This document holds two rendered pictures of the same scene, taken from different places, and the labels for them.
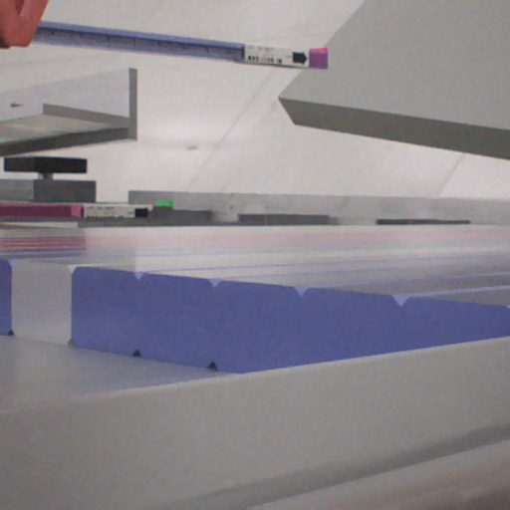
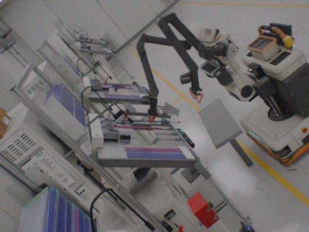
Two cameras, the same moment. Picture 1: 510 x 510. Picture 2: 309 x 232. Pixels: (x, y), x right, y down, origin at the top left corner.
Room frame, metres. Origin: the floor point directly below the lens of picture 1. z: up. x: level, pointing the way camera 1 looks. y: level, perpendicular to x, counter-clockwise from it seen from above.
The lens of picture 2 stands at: (-1.22, -1.37, 2.05)
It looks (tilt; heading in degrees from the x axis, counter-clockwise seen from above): 24 degrees down; 36
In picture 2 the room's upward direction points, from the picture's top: 40 degrees counter-clockwise
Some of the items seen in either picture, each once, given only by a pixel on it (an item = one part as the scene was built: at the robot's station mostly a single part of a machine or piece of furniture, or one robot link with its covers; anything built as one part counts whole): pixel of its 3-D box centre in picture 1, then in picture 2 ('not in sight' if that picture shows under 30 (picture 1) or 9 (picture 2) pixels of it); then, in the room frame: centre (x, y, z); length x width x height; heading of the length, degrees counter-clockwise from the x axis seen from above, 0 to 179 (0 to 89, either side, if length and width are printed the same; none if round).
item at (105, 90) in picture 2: not in sight; (120, 119); (1.50, 1.07, 0.65); 1.01 x 0.73 x 1.29; 124
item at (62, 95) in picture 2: not in sight; (65, 109); (0.31, 0.32, 1.52); 0.51 x 0.13 x 0.27; 34
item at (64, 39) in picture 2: not in sight; (82, 60); (4.31, 3.23, 0.95); 1.36 x 0.82 x 1.90; 124
